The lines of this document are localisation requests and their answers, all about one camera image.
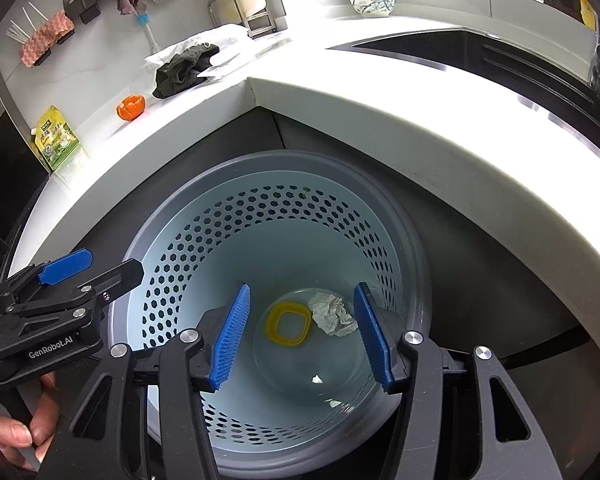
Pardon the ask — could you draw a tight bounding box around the grey perforated waste bin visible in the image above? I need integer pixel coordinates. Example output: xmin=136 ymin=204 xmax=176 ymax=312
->
xmin=107 ymin=150 xmax=431 ymax=480

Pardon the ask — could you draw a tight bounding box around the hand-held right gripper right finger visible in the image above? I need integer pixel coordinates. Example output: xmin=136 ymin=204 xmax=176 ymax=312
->
xmin=354 ymin=281 xmax=566 ymax=480

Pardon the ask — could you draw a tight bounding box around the person's left hand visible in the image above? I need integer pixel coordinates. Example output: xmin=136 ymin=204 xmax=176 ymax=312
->
xmin=0 ymin=370 xmax=62 ymax=472

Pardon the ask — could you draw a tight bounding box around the dark kitchen sink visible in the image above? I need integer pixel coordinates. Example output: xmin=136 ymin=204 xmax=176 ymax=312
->
xmin=330 ymin=27 xmax=600 ymax=181

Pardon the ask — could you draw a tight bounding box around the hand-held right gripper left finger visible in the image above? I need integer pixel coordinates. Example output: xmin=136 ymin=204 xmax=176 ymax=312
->
xmin=40 ymin=284 xmax=253 ymax=480

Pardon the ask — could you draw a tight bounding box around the crumpled white paper ball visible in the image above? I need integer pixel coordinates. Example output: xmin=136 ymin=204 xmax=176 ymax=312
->
xmin=308 ymin=291 xmax=357 ymax=337

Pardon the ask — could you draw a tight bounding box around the metal cutting board rack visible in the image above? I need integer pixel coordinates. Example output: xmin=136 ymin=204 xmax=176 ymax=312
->
xmin=207 ymin=0 xmax=276 ymax=38

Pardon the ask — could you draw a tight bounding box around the bundle of white chopsticks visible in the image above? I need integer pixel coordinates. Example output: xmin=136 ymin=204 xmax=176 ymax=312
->
xmin=5 ymin=2 xmax=48 ymax=43

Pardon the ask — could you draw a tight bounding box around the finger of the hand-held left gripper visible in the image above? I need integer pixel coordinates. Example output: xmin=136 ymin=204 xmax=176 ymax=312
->
xmin=2 ymin=258 xmax=146 ymax=321
xmin=0 ymin=248 xmax=95 ymax=311

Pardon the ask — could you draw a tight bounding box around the blue white bottle brush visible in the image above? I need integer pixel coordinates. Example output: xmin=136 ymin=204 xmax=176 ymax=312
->
xmin=136 ymin=10 xmax=161 ymax=53

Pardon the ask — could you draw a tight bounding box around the yellow detergent bottle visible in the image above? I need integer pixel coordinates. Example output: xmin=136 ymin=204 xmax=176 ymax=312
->
xmin=577 ymin=0 xmax=600 ymax=31

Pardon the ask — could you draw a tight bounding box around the dark grey cloth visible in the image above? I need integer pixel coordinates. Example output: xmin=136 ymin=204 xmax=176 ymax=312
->
xmin=152 ymin=43 xmax=221 ymax=100

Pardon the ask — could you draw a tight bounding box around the white patterned bowl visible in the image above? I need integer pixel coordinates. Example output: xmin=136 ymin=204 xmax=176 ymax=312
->
xmin=349 ymin=0 xmax=397 ymax=17

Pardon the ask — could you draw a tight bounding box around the green yellow pouch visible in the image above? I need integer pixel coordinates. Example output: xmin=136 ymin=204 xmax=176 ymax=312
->
xmin=32 ymin=105 xmax=86 ymax=173

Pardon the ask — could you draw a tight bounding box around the orange peel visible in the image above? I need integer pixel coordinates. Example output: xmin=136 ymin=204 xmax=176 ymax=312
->
xmin=116 ymin=94 xmax=147 ymax=122

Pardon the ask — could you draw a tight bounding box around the yellow plastic ring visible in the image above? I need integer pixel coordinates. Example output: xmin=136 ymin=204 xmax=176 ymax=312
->
xmin=267 ymin=301 xmax=315 ymax=347

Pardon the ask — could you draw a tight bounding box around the white paper towel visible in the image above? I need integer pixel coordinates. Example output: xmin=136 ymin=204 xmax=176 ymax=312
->
xmin=145 ymin=24 xmax=248 ymax=81

